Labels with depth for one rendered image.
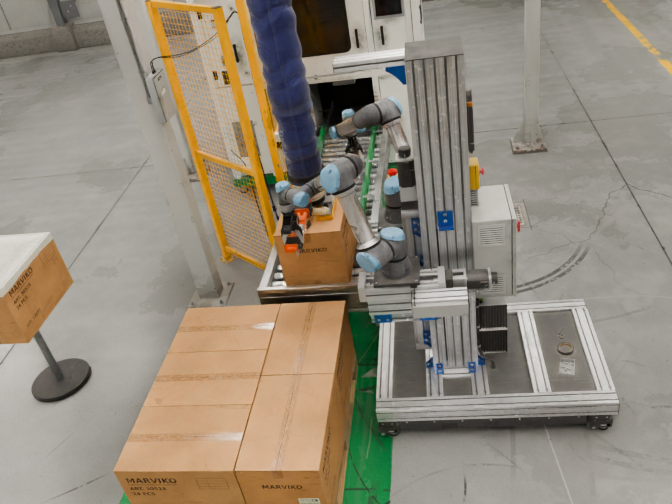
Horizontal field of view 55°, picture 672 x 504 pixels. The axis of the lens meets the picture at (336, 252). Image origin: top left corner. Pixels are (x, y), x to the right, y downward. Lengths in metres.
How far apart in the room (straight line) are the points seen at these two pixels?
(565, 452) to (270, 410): 1.56
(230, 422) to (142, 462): 0.44
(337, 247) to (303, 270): 0.28
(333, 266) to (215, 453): 1.32
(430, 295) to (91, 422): 2.40
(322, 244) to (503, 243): 1.11
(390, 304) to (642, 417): 1.54
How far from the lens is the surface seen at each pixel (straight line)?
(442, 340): 3.68
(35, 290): 4.36
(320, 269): 3.92
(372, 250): 2.97
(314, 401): 3.32
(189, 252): 4.88
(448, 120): 2.98
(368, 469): 3.70
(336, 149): 5.67
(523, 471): 3.66
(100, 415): 4.54
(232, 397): 3.47
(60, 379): 4.91
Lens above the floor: 2.93
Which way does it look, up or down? 34 degrees down
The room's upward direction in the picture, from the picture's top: 11 degrees counter-clockwise
